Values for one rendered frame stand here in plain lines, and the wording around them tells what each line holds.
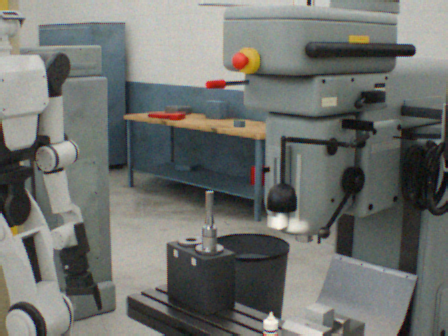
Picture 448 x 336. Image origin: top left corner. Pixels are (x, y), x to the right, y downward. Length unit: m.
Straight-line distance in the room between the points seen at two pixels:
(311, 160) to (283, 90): 0.18
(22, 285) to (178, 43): 6.76
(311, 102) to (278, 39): 0.17
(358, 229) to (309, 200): 0.51
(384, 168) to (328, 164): 0.24
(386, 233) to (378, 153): 0.37
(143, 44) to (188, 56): 0.91
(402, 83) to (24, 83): 1.04
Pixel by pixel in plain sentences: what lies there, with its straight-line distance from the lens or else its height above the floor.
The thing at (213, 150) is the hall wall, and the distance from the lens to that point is 8.11.
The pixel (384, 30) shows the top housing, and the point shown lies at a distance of 1.78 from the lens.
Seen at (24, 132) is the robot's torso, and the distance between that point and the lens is 1.89.
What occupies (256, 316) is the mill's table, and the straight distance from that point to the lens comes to 2.12.
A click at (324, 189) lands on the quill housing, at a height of 1.44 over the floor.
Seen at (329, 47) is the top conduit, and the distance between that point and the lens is 1.51.
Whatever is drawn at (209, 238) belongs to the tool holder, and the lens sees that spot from 2.09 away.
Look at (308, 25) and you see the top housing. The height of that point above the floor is 1.84.
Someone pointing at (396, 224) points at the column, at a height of 1.26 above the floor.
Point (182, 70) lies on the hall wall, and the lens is 8.43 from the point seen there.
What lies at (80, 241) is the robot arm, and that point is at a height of 1.18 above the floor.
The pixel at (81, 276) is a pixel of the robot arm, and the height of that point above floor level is 1.07.
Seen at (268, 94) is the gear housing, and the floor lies 1.67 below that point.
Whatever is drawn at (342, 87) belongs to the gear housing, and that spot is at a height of 1.70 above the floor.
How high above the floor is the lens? 1.82
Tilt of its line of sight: 11 degrees down
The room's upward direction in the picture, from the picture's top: 1 degrees clockwise
